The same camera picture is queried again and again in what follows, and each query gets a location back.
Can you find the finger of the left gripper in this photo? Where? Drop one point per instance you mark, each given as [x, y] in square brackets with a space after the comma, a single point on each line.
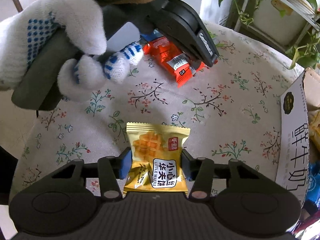
[199, 45]
[197, 65]

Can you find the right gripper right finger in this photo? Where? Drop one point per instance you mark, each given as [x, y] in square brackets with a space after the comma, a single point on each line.
[199, 171]

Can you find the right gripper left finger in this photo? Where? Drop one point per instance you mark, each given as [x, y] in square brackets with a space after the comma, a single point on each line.
[110, 169]

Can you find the orange red snack bag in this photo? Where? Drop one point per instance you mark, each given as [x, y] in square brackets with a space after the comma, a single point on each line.
[171, 58]

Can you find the light blue cookie pack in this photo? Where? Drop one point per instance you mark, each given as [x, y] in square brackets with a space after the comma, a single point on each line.
[151, 36]

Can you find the yellow waffle snack pack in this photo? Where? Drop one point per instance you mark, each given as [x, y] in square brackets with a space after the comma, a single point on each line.
[156, 158]

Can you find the cardboard milk box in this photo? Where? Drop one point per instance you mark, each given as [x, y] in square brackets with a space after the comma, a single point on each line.
[297, 104]

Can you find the dark blue foil snack bag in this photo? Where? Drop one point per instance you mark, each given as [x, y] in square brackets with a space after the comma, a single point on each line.
[313, 183]

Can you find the cream bread snack bag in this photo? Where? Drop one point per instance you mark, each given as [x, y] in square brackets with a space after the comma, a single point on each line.
[314, 130]

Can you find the white knit gloved left hand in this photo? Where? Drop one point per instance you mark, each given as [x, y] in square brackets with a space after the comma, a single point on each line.
[26, 33]

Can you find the floral tablecloth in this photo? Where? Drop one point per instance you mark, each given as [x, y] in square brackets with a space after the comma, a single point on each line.
[231, 108]

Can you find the white plant stand shelf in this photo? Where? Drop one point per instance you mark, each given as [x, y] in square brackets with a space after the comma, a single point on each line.
[302, 7]

